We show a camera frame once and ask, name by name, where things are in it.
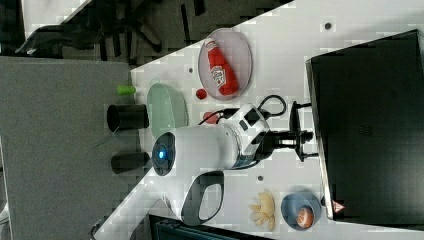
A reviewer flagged black cylinder post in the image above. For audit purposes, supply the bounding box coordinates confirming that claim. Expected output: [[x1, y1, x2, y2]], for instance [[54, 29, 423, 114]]
[[110, 152, 152, 174]]

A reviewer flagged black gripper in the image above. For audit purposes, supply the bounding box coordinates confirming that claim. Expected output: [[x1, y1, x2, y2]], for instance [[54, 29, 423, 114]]
[[254, 131, 314, 162]]

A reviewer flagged orange fruit toy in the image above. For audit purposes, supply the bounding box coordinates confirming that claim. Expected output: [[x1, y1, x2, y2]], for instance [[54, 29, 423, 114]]
[[296, 207, 314, 229]]

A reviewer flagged black cylinder cup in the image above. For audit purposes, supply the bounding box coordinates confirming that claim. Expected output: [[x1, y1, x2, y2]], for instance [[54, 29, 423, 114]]
[[106, 104, 149, 132]]

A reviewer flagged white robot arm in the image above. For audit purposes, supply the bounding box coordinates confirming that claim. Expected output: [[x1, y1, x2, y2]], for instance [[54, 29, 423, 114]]
[[152, 104, 313, 226]]

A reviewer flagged black toaster oven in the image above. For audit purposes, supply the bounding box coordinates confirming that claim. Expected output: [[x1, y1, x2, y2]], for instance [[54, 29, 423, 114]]
[[306, 29, 424, 230]]

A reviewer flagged green cylinder peg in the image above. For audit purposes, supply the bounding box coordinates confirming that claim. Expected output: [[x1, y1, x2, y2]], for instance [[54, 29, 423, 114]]
[[117, 85, 137, 95]]

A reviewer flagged red strawberry toy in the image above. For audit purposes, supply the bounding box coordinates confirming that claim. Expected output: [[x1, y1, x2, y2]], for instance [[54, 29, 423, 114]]
[[203, 112, 220, 124]]

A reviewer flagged black oven door handle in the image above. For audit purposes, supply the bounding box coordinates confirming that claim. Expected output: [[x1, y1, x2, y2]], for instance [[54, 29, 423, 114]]
[[289, 101, 318, 159]]

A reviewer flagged blue bowl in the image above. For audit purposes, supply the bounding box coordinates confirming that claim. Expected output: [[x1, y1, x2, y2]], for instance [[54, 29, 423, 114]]
[[281, 192, 321, 231]]

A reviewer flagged grey oval plate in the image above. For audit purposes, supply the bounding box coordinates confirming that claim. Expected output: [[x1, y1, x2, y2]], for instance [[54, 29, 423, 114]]
[[198, 28, 252, 101]]

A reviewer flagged small red ball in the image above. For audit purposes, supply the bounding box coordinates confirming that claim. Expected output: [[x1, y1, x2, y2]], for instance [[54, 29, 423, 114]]
[[196, 89, 207, 100]]

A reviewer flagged red ketchup bottle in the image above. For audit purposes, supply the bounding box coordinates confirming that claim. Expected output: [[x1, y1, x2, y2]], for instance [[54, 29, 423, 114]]
[[205, 38, 239, 96]]

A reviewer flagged yellow banana bunch toy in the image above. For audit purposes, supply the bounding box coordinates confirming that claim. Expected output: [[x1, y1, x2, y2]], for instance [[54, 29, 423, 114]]
[[249, 192, 275, 231]]

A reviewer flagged large mint green bowl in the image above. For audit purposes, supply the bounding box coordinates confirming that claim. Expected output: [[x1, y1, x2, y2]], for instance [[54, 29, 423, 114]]
[[147, 83, 189, 138]]

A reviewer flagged black office chair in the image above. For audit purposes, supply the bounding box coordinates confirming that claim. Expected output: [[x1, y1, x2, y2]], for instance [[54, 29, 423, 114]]
[[15, 0, 162, 54]]

